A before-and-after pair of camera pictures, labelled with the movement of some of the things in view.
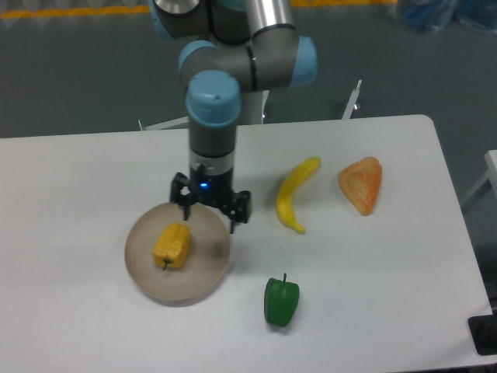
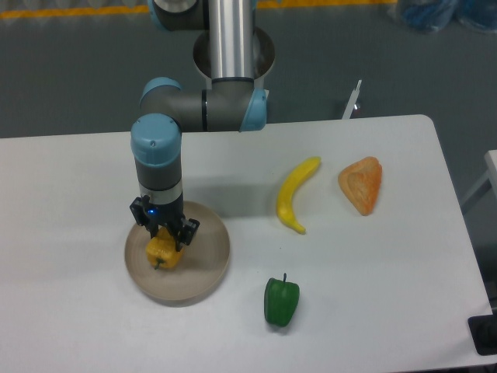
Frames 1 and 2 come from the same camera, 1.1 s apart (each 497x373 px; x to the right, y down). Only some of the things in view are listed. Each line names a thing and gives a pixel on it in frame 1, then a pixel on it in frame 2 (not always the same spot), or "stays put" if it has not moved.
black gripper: [213, 189] to [183, 230]
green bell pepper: [280, 301] stays put
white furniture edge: [490, 174] stays put
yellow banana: [283, 206] stays put
